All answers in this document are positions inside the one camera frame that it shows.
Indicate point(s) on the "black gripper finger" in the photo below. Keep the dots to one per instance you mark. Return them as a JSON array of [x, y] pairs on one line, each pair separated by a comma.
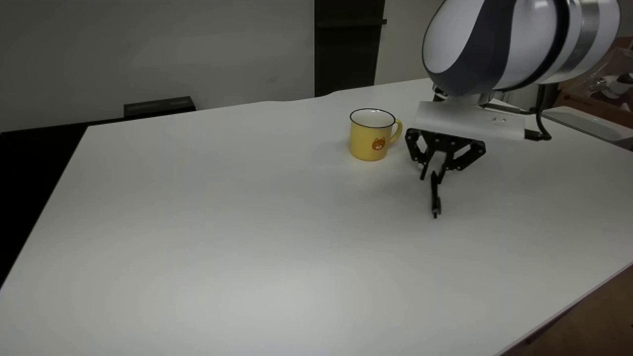
[[465, 152], [415, 144]]

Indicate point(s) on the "black ballpoint pen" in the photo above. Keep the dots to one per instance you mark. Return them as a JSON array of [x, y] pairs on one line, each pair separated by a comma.
[[435, 204]]

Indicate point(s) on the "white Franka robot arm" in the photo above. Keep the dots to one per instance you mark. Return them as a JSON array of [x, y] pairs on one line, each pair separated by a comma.
[[526, 39]]

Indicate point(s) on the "yellow enamel mug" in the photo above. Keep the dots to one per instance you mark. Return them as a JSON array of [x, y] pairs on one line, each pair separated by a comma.
[[366, 140]]

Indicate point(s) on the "flat white tray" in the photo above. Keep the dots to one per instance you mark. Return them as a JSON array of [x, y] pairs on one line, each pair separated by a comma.
[[593, 124]]

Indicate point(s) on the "brown cardboard box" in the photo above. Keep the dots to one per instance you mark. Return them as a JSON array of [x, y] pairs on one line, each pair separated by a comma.
[[623, 79]]

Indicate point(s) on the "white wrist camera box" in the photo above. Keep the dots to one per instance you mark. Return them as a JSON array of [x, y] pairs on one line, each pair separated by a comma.
[[461, 119]]

